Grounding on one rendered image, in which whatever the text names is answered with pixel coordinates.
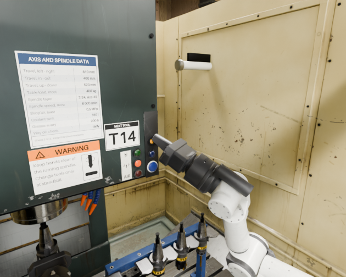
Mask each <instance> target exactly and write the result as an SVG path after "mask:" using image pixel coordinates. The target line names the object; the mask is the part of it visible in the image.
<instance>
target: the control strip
mask: <svg viewBox="0 0 346 277"><path fill-rule="evenodd" d="M155 134H158V111H150V112H144V142H145V159H146V178H148V177H151V176H155V175H159V156H158V146H157V145H156V144H155V143H150V140H151V139H152V138H153V136H154V135H155ZM136 150H140V151H141V149H139V148H136V149H134V151H133V156H134V157H139V156H140V155H141V154H142V151H141V154H140V155H139V156H135V151H136ZM151 151H154V152H155V156H154V157H150V155H149V154H150V152H151ZM137 160H140V159H136V160H135V161H134V163H133V165H134V167H135V168H139V167H140V166H141V165H142V161H141V160H140V161H141V165H140V166H139V167H137V166H135V162H136V161H137ZM151 162H156V163H157V165H158V167H157V169H156V171H149V169H148V166H149V164H150V163H151ZM139 170H140V171H141V172H142V170H141V169H137V170H135V172H134V176H135V177H136V178H140V177H141V176H142V174H141V176H139V177H137V176H136V172H137V171H139Z"/></svg>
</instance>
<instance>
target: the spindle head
mask: <svg viewBox="0 0 346 277"><path fill-rule="evenodd" d="M15 51H27V52H45V53H64V54H81V55H92V56H97V60H98V73H99V87H100V94H101V107H102V121H103V134H104V124H113V123H123V122H129V121H139V144H140V145H137V146H131V147H125V148H119V149H113V150H109V151H106V148H105V134H104V138H99V139H95V140H88V141H80V142H73V143H66V144H61V145H54V146H47V147H39V148H31V145H30V139H29V133H28V129H27V122H26V116H25V109H24V103H23V97H22V93H21V86H20V80H19V74H18V67H17V63H16V57H15ZM150 111H157V50H156V18H155V0H0V216H2V215H6V214H10V213H14V212H18V211H20V210H24V209H28V208H32V207H36V206H40V205H43V204H46V203H51V202H54V201H58V200H62V199H65V198H69V197H72V196H77V195H80V194H83V193H87V192H91V191H95V190H99V189H103V188H105V187H109V186H113V185H117V184H121V183H124V182H128V181H131V180H136V179H139V178H136V177H135V176H134V172H135V170H137V169H141V170H142V176H141V177H140V178H143V177H146V159H145V142H144V112H150ZM92 141H99V147H100V154H101V166H102V179H99V180H94V181H90V182H86V183H83V184H78V185H74V186H70V187H66V188H63V189H58V190H54V191H49V192H45V193H41V194H38V195H35V192H34V186H33V182H32V176H31V169H30V163H29V157H28V153H27V152H28V151H33V150H37V149H44V148H52V147H59V146H66V145H73V144H77V143H85V142H92ZM136 148H139V149H141V151H142V154H141V155H140V156H139V157H134V156H133V151H134V149H136ZM129 150H131V169H132V179H129V180H125V181H122V173H121V156H120V152H124V151H129ZM136 159H140V160H141V161H142V165H141V166H140V167H139V168H135V167H134V165H133V163H134V161H135V160H136Z"/></svg>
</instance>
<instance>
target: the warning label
mask: <svg viewBox="0 0 346 277"><path fill-rule="evenodd" d="M27 153H28V157H29V163H30V169H31V176H32V182H33V186H34V192H35V195H38V194H41V193H45V192H49V191H54V190H58V189H63V188H66V187H70V186H74V185H78V184H83V183H86V182H90V181H94V180H99V179H102V166H101V154H100V147H99V141H92V142H85V143H77V144H73V145H66V146H59V147H52V148H44V149H37V150H33V151H28V152H27Z"/></svg>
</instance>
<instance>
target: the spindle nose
mask: <svg viewBox="0 0 346 277"><path fill-rule="evenodd" d="M67 206H68V198H65V199H62V200H58V201H54V202H51V203H46V204H43V205H40V206H36V207H32V208H28V209H24V210H20V211H18V212H14V213H10V216H11V218H12V221H13V222H15V223H17V224H20V225H35V224H40V223H44V222H47V221H49V220H52V219H54V218H56V217H57V216H59V215H61V214H62V213H63V212H64V211H65V210H66V208H67Z"/></svg>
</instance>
